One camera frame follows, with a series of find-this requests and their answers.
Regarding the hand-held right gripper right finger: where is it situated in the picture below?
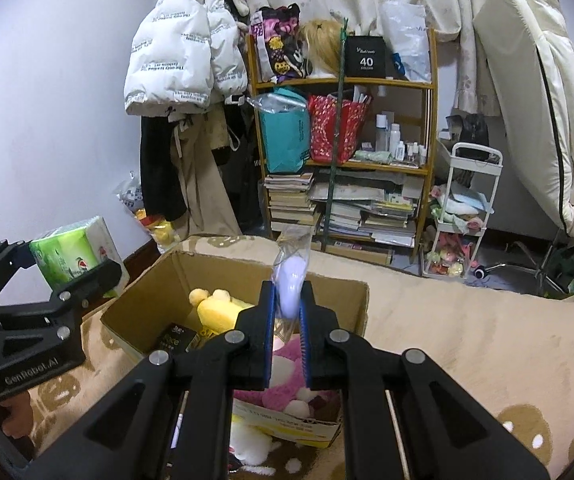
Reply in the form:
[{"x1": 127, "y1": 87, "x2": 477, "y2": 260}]
[{"x1": 299, "y1": 280, "x2": 552, "y2": 480}]

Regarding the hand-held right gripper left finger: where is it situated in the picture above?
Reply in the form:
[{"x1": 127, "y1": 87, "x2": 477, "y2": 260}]
[{"x1": 22, "y1": 280, "x2": 275, "y2": 480}]

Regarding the small black box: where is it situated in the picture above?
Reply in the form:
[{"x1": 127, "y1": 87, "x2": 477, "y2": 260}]
[{"x1": 154, "y1": 324, "x2": 202, "y2": 356}]

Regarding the green white tissue pack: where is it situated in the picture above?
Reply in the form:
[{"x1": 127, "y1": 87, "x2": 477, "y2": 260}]
[{"x1": 29, "y1": 216, "x2": 130, "y2": 298}]

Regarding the yellow plush toy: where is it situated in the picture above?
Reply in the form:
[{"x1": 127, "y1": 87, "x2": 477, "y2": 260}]
[{"x1": 189, "y1": 287, "x2": 258, "y2": 336}]

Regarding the pink plush toy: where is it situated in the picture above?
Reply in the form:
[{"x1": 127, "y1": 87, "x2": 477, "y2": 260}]
[{"x1": 232, "y1": 335, "x2": 342, "y2": 416}]

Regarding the printed cardboard box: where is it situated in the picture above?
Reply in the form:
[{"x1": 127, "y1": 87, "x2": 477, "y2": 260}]
[{"x1": 99, "y1": 249, "x2": 370, "y2": 448}]

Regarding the white item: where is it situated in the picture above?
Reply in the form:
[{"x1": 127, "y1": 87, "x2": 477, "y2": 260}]
[{"x1": 272, "y1": 225, "x2": 314, "y2": 342}]

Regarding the white plush toy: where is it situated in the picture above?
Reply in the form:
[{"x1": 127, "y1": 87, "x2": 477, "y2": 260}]
[{"x1": 229, "y1": 410, "x2": 278, "y2": 467}]

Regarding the beige patterned blanket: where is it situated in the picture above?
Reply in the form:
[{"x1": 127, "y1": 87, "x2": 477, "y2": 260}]
[{"x1": 32, "y1": 232, "x2": 574, "y2": 480}]

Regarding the plastic bag of toys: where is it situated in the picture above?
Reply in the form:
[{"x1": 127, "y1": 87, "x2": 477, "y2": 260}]
[{"x1": 114, "y1": 172, "x2": 182, "y2": 253}]

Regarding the black hanging garment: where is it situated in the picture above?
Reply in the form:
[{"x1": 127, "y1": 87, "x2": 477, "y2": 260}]
[{"x1": 139, "y1": 115, "x2": 188, "y2": 221}]

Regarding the pile of magazines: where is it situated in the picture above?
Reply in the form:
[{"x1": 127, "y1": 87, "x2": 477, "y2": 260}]
[{"x1": 317, "y1": 180, "x2": 418, "y2": 250}]

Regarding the beige hanging coat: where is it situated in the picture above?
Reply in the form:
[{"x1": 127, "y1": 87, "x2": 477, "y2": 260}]
[{"x1": 169, "y1": 110, "x2": 242, "y2": 236}]

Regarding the stack of books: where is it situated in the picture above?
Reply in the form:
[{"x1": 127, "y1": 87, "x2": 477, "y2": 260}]
[{"x1": 264, "y1": 172, "x2": 325, "y2": 238}]

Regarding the white rolling cart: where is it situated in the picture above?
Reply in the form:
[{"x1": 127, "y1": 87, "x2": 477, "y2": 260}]
[{"x1": 424, "y1": 142, "x2": 504, "y2": 278}]

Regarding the black tote bag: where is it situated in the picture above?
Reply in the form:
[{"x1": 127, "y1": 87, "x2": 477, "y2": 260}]
[{"x1": 227, "y1": 105, "x2": 268, "y2": 226}]

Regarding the metal chair base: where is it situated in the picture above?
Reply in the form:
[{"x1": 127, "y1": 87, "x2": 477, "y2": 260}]
[{"x1": 507, "y1": 230, "x2": 574, "y2": 297}]

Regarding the group of white bottles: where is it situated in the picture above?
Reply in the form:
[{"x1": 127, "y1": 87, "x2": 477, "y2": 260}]
[{"x1": 374, "y1": 110, "x2": 428, "y2": 166}]

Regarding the teal shopping bag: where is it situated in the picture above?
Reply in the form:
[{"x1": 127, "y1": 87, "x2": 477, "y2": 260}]
[{"x1": 257, "y1": 87, "x2": 312, "y2": 173}]

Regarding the red patterned bag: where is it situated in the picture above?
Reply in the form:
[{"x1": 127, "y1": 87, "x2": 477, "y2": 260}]
[{"x1": 308, "y1": 94, "x2": 370, "y2": 163}]

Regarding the green thin pole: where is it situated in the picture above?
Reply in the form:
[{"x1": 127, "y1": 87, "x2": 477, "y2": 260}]
[{"x1": 319, "y1": 16, "x2": 350, "y2": 253}]

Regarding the yellow wooden shelf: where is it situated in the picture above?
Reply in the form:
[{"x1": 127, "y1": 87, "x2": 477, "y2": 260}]
[{"x1": 246, "y1": 27, "x2": 440, "y2": 266}]

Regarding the black handbag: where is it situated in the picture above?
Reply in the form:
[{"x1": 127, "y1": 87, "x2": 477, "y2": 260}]
[{"x1": 447, "y1": 112, "x2": 490, "y2": 161}]

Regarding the white printed puffer jacket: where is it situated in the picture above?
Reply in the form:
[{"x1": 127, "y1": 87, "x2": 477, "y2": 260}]
[{"x1": 123, "y1": 0, "x2": 248, "y2": 116}]

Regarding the black square box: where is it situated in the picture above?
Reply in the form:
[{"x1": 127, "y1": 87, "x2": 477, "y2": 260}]
[{"x1": 344, "y1": 35, "x2": 386, "y2": 80}]

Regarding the colourful printed pouch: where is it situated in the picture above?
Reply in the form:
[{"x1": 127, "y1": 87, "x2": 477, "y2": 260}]
[{"x1": 249, "y1": 4, "x2": 302, "y2": 83}]

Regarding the cream folded mattress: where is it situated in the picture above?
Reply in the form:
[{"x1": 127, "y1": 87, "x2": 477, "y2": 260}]
[{"x1": 473, "y1": 0, "x2": 574, "y2": 251}]

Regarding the blonde wig on head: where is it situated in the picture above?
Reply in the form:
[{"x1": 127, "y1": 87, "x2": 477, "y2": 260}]
[{"x1": 299, "y1": 19, "x2": 344, "y2": 80}]

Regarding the clear plastic bag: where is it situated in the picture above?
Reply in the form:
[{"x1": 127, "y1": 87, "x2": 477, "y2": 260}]
[{"x1": 382, "y1": 0, "x2": 432, "y2": 83}]

